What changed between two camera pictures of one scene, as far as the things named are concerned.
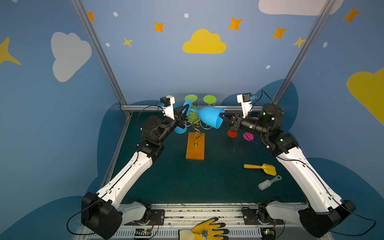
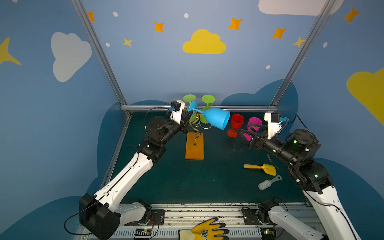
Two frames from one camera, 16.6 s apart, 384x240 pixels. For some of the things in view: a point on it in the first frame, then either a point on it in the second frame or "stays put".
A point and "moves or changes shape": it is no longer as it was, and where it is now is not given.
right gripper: [235, 122] to [259, 141]
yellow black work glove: [205, 230] stays put
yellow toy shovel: [269, 169] stays put
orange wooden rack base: [195, 152] stays put
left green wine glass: [193, 117] stays put
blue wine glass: [178, 130] moves or changes shape
